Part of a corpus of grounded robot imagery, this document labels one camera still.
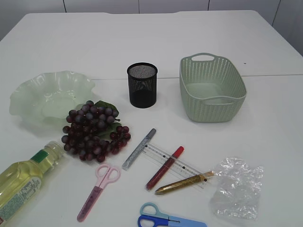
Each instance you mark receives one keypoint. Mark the gold glitter pen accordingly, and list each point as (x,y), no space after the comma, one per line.
(184,183)

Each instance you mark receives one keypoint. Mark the pink scissors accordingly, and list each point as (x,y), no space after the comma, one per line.
(105,175)

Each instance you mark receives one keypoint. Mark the purple artificial grape bunch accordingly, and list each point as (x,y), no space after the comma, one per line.
(94,131)

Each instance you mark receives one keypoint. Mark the clear plastic ruler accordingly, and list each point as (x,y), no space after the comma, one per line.
(180,168)

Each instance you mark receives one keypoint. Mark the green plastic basket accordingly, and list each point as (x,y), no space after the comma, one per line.
(211,91)

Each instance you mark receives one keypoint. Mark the black mesh pen holder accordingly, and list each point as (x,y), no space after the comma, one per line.
(142,84)

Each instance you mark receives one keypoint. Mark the blue scissors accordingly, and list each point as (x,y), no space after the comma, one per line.
(160,219)

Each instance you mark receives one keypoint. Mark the green wavy glass plate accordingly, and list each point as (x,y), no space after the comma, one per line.
(45,100)

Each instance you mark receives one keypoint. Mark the yellow oil bottle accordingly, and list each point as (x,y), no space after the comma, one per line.
(22,180)

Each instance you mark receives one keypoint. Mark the silver glitter pen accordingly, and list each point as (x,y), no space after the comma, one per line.
(134,155)

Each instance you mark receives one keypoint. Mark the red glitter pen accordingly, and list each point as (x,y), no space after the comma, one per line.
(165,167)

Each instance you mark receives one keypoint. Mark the clear plastic sheet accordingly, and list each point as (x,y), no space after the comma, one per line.
(238,190)

